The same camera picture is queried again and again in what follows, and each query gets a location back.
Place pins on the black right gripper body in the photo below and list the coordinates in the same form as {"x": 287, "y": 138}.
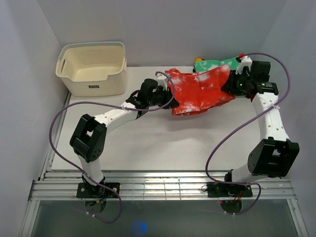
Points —
{"x": 242, "y": 80}

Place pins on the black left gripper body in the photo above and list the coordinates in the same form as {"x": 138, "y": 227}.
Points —
{"x": 161, "y": 98}

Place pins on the red white tie-dye trousers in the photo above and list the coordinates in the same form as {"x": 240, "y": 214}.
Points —
{"x": 198, "y": 92}

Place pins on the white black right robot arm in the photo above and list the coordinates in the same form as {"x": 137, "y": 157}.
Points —
{"x": 275, "y": 153}

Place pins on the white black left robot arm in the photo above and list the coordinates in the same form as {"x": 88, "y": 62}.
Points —
{"x": 89, "y": 136}

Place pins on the green white tie-dye trousers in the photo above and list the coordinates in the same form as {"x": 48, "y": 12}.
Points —
{"x": 207, "y": 65}

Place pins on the cream perforated plastic basket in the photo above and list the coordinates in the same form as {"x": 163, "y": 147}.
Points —
{"x": 93, "y": 69}

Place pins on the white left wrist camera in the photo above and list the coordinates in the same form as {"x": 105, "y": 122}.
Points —
{"x": 162, "y": 80}

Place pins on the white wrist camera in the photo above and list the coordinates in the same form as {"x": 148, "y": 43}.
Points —
{"x": 244, "y": 62}
{"x": 162, "y": 80}

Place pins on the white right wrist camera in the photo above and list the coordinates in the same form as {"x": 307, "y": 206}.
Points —
{"x": 244, "y": 62}

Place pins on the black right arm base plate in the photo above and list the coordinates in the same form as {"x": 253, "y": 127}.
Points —
{"x": 220, "y": 190}

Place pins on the aluminium table frame rails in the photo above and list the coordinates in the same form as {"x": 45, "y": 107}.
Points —
{"x": 163, "y": 164}

